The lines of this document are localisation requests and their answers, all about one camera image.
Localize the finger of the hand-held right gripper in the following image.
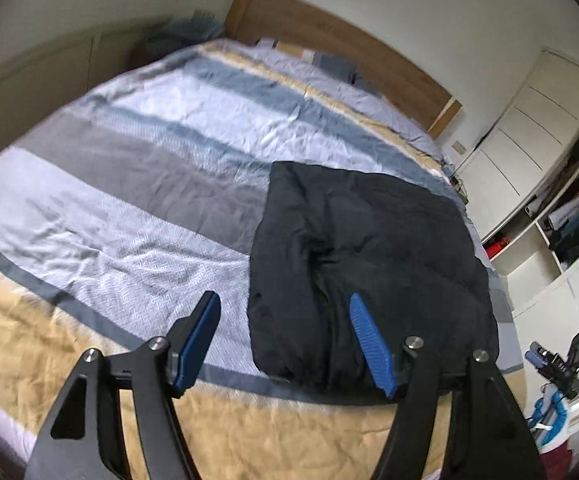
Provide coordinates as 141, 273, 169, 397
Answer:
527, 341, 559, 377

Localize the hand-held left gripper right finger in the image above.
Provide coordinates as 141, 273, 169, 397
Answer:
349, 294, 547, 480

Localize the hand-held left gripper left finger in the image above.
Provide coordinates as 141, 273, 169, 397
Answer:
24, 291, 221, 480

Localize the black puffer coat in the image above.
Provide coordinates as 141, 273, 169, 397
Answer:
247, 161, 500, 395

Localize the person's right hand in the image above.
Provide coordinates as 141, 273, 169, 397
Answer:
527, 390, 571, 443

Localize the red box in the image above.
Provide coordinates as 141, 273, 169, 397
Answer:
483, 238, 509, 261

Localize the bed with striped duvet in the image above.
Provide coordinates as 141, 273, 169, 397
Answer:
0, 37, 527, 480

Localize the white wardrobe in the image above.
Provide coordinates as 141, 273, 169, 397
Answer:
454, 49, 579, 436

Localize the blue grey pillow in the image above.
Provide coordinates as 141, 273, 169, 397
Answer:
317, 54, 363, 86

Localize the wooden headboard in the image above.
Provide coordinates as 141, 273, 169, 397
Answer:
224, 0, 463, 141

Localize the low beige cabinet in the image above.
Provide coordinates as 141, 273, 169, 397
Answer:
0, 15, 173, 173

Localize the striped pillow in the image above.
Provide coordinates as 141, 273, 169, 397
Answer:
256, 36, 317, 65

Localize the blue cloth pile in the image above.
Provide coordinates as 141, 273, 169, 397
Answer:
150, 16, 225, 48

